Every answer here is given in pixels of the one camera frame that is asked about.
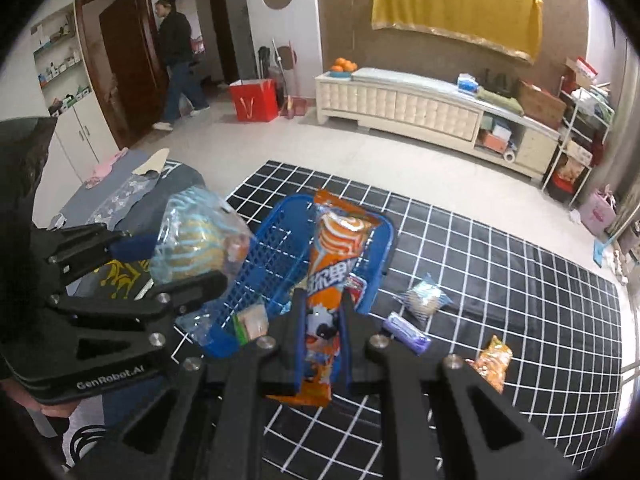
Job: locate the white TV cabinet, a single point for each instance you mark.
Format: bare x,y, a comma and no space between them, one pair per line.
400,105

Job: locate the grey folded clothes pile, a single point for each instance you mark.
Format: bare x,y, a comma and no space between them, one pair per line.
175,180

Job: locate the red paper bag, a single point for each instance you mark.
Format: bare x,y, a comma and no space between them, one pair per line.
252,100

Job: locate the white paper roll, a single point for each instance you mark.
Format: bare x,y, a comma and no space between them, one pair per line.
509,155

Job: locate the pink bag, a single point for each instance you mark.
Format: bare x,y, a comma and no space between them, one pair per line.
597,210

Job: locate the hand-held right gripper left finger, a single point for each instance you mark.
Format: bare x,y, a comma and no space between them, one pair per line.
298,360

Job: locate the cream cloth piece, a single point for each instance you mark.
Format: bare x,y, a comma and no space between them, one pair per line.
152,162

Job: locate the white rack shelf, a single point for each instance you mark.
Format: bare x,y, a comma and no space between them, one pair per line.
575,140

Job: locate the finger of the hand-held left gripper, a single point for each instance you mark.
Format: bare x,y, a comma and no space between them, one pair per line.
132,248
165,296

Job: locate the pink cloth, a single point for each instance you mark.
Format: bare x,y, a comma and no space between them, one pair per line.
105,165

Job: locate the blue tissue box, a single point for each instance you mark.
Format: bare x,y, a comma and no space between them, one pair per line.
467,82

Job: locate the wall shelf with bottles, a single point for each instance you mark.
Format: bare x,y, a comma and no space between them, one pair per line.
55,55

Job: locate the black router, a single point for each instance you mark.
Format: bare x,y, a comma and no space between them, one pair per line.
500,81

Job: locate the pile of oranges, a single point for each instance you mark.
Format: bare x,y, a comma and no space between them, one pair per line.
344,64

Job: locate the white foam pad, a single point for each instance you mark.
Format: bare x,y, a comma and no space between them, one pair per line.
400,79

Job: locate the yellow cloth cover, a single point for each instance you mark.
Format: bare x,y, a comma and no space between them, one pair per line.
450,5

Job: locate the blue plate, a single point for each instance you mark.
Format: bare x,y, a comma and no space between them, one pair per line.
340,74

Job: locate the clear blue bread packet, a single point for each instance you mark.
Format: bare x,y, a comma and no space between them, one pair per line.
425,300
195,245

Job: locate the cardboard box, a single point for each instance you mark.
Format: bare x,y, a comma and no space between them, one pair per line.
540,102

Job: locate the blue plastic basket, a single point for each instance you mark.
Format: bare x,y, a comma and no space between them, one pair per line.
250,280

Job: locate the white printed cloth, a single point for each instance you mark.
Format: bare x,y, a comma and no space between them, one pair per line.
82,435

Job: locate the green folded cloth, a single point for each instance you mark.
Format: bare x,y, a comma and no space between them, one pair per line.
497,99

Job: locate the dark wooden door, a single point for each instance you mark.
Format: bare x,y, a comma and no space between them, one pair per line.
125,60

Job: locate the red white box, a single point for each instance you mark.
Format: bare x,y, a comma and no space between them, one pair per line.
580,69

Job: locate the person's left hand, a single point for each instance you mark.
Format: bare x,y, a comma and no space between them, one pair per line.
50,407

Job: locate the cartoon print snack packet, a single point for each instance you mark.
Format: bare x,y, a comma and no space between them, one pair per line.
357,287

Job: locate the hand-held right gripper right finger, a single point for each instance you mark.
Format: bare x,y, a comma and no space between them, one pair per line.
346,355

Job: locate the orange box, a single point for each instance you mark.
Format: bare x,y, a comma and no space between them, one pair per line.
495,142

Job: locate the orange white swirl packet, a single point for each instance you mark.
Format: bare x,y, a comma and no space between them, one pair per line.
330,260

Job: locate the large cracker packet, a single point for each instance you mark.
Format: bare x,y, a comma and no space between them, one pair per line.
254,322

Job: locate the dark wooden door frame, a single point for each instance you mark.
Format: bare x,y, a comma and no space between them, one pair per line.
222,10

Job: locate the orange snack packet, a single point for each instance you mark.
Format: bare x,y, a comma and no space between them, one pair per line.
492,362

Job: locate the white cupboard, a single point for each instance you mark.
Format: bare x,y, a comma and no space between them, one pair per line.
75,135

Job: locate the light purple candy stick pack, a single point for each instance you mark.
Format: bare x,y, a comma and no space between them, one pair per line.
407,332

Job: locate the broom with dustpan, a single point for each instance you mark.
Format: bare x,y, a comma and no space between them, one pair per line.
287,85

